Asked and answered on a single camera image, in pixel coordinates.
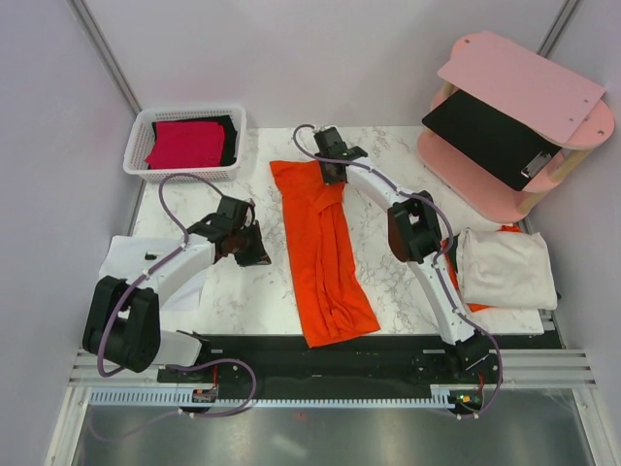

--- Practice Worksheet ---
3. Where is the orange t shirt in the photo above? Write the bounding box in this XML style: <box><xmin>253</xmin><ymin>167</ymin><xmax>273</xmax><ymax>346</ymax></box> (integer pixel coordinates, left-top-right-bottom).
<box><xmin>270</xmin><ymin>161</ymin><xmax>380</xmax><ymax>349</ymax></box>

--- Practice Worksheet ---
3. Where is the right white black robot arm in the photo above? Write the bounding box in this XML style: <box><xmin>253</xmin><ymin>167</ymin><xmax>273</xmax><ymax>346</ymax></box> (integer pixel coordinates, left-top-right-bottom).
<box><xmin>313</xmin><ymin>126</ymin><xmax>487</xmax><ymax>383</ymax></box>

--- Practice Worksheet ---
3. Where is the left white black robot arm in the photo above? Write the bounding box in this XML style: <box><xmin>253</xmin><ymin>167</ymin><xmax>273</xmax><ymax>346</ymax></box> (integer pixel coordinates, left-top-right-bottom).
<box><xmin>82</xmin><ymin>196</ymin><xmax>271</xmax><ymax>382</ymax></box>

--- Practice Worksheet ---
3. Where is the white plastic laundry basket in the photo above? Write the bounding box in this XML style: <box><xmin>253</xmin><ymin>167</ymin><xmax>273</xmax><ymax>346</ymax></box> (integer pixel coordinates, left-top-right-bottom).
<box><xmin>123</xmin><ymin>104</ymin><xmax>246</xmax><ymax>183</ymax></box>

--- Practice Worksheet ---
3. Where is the white cloth at left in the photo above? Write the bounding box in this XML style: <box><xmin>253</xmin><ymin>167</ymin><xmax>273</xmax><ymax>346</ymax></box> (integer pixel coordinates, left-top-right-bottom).
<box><xmin>97</xmin><ymin>234</ymin><xmax>211</xmax><ymax>313</ymax></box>

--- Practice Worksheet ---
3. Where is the white cloth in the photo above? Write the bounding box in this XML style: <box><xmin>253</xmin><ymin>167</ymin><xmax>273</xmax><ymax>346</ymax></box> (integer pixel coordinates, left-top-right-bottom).
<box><xmin>97</xmin><ymin>234</ymin><xmax>211</xmax><ymax>313</ymax></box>
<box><xmin>456</xmin><ymin>228</ymin><xmax>558</xmax><ymax>311</ymax></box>

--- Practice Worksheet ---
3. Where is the magenta t shirt in basket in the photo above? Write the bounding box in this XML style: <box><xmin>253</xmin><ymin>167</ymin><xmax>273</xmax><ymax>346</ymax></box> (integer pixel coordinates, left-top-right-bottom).
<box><xmin>146</xmin><ymin>121</ymin><xmax>226</xmax><ymax>170</ymax></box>

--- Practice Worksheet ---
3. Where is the pink two-tier shelf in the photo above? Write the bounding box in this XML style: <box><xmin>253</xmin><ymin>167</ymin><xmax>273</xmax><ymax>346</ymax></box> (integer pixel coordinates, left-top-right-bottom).
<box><xmin>416</xmin><ymin>31</ymin><xmax>615</xmax><ymax>222</ymax></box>

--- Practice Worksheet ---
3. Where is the black clipboard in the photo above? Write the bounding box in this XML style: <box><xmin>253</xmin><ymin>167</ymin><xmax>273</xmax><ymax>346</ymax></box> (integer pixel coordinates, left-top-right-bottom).
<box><xmin>422</xmin><ymin>90</ymin><xmax>561</xmax><ymax>191</ymax></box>

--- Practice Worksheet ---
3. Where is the white cloth at right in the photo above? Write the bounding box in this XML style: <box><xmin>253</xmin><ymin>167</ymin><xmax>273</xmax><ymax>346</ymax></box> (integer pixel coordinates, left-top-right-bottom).
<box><xmin>456</xmin><ymin>228</ymin><xmax>558</xmax><ymax>311</ymax></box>

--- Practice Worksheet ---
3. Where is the loose pink board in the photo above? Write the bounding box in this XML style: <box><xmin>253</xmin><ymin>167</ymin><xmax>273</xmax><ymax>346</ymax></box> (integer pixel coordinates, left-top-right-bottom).
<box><xmin>438</xmin><ymin>31</ymin><xmax>614</xmax><ymax>150</ymax></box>

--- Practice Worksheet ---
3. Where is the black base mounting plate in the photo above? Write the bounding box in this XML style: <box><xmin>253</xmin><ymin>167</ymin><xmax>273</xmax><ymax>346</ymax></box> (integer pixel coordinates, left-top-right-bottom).
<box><xmin>99</xmin><ymin>332</ymin><xmax>506</xmax><ymax>407</ymax></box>

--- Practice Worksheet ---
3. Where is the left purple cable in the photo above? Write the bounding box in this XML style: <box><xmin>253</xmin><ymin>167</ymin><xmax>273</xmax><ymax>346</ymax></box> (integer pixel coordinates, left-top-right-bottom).
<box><xmin>86</xmin><ymin>173</ymin><xmax>258</xmax><ymax>443</ymax></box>

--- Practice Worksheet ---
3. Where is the white slotted cable duct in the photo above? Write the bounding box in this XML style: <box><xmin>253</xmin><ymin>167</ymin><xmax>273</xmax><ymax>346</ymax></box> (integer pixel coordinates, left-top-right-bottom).
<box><xmin>88</xmin><ymin>387</ymin><xmax>455</xmax><ymax>409</ymax></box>

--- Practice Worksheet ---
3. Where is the aluminium rail frame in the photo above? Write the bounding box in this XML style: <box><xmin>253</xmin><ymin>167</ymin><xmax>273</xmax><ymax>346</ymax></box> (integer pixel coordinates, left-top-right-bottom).
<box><xmin>45</xmin><ymin>337</ymin><xmax>600</xmax><ymax>465</ymax></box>

